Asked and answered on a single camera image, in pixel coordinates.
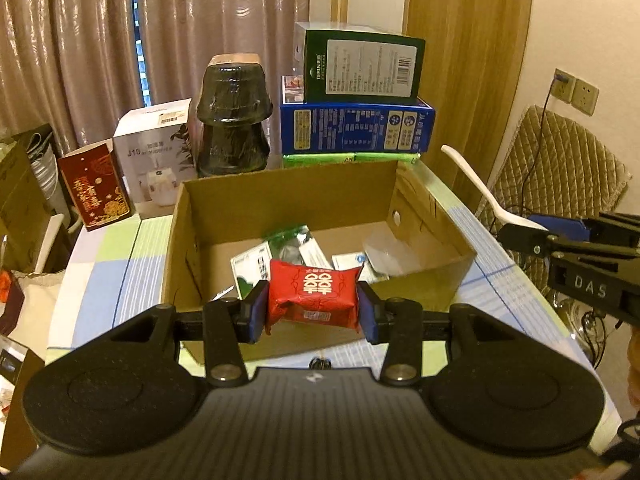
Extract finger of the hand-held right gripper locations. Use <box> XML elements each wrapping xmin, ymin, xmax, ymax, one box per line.
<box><xmin>529</xmin><ymin>211</ymin><xmax>640</xmax><ymax>248</ymax></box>
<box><xmin>497</xmin><ymin>223</ymin><xmax>640</xmax><ymax>262</ymax></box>

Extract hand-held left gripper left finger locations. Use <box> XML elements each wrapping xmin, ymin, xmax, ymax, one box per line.
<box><xmin>107</xmin><ymin>280</ymin><xmax>271</xmax><ymax>389</ymax></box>

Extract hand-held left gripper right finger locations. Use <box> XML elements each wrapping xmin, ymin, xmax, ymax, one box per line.
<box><xmin>356</xmin><ymin>282</ymin><xmax>521</xmax><ymax>387</ymax></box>

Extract green and white carton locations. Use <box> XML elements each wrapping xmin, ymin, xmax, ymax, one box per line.
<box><xmin>230</xmin><ymin>242</ymin><xmax>274</xmax><ymax>302</ymax></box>

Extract red snack packet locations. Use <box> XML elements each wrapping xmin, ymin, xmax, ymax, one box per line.
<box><xmin>267</xmin><ymin>259</ymin><xmax>364</xmax><ymax>334</ymax></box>

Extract small white paper box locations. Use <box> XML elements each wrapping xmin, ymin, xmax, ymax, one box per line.
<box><xmin>332</xmin><ymin>252</ymin><xmax>391</xmax><ymax>284</ymax></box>

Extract white plastic spoon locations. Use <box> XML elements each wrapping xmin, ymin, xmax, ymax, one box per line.
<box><xmin>441</xmin><ymin>145</ymin><xmax>549</xmax><ymax>232</ymax></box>

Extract clear plastic container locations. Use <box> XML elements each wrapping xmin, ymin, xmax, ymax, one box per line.
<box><xmin>362</xmin><ymin>227</ymin><xmax>427</xmax><ymax>279</ymax></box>

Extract green and silver foil bag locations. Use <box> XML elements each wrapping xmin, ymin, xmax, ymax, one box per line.
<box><xmin>262</xmin><ymin>225</ymin><xmax>314</xmax><ymax>264</ymax></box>

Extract brown cardboard box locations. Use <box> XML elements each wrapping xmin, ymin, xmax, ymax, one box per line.
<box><xmin>161</xmin><ymin>159</ymin><xmax>479</xmax><ymax>367</ymax></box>

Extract quilted beige chair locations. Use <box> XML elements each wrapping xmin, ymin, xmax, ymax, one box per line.
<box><xmin>475</xmin><ymin>105</ymin><xmax>629</xmax><ymax>281</ymax></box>

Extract green packets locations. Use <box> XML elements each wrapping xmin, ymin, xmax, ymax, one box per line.
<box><xmin>282</xmin><ymin>152</ymin><xmax>422</xmax><ymax>169</ymax></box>

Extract white humidifier box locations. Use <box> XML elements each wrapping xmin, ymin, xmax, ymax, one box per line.
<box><xmin>112</xmin><ymin>98</ymin><xmax>199</xmax><ymax>220</ymax></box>

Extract blue printed box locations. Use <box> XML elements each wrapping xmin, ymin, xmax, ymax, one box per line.
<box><xmin>279</xmin><ymin>96</ymin><xmax>436</xmax><ymax>156</ymax></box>

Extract wooden door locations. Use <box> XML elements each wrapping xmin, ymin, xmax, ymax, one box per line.
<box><xmin>404</xmin><ymin>0</ymin><xmax>534</xmax><ymax>212</ymax></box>

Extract stacked black wrapped pots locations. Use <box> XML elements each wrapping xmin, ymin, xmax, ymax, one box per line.
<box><xmin>196</xmin><ymin>54</ymin><xmax>274</xmax><ymax>179</ymax></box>

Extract red gift box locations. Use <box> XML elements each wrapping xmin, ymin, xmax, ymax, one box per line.
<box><xmin>57</xmin><ymin>142</ymin><xmax>134</xmax><ymax>232</ymax></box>

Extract small pictured box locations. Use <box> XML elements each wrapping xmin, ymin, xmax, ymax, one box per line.
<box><xmin>281</xmin><ymin>75</ymin><xmax>307</xmax><ymax>106</ymax></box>

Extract dark green printed box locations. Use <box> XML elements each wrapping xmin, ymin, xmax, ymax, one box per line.
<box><xmin>304</xmin><ymin>29</ymin><xmax>427</xmax><ymax>106</ymax></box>

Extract stack of white bowls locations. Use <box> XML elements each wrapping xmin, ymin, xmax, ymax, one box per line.
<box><xmin>29</xmin><ymin>149</ymin><xmax>62</xmax><ymax>197</ymax></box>

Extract beige curtain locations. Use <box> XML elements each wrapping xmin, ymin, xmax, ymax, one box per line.
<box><xmin>0</xmin><ymin>0</ymin><xmax>312</xmax><ymax>162</ymax></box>

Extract thin black power cable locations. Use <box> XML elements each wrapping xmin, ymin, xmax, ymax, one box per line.
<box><xmin>519</xmin><ymin>77</ymin><xmax>564</xmax><ymax>212</ymax></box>

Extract white wall socket with plug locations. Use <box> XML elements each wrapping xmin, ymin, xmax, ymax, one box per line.
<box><xmin>550</xmin><ymin>68</ymin><xmax>576</xmax><ymax>104</ymax></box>

